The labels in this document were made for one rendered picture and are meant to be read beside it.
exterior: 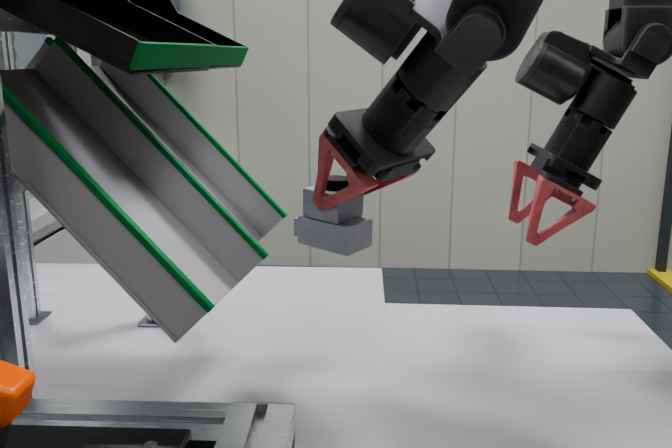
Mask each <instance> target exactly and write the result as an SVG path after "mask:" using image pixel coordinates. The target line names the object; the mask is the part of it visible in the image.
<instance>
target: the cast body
mask: <svg viewBox="0 0 672 448"><path fill-rule="evenodd" d="M346 178H347V176H341V175H329V179H328V182H327V186H326V190H325V196H326V197H328V196H330V195H332V194H334V193H336V192H338V191H340V190H342V189H344V188H345V187H347V186H349V183H348V181H347V180H346ZM314 189H315V185H313V186H309V187H305V188H304V189H303V215H300V216H298V217H295V218H294V236H297V237H298V243H299V244H303V245H307V246H310V247H314V248H318V249H321V250H325V251H328V252H332V253H336V254H339V255H343V256H349V255H352V254H354V253H356V252H359V251H361V250H364V249H366V248H368V247H371V245H372V226H373V220H372V219H371V218H367V217H363V216H362V215H363V197H364V193H361V194H359V195H357V196H355V197H352V198H350V199H348V200H346V201H344V202H341V203H339V204H337V205H335V206H332V207H330V208H328V209H326V210H323V211H320V210H319V209H318V208H317V206H316V205H315V204H314V203H313V194H314Z"/></svg>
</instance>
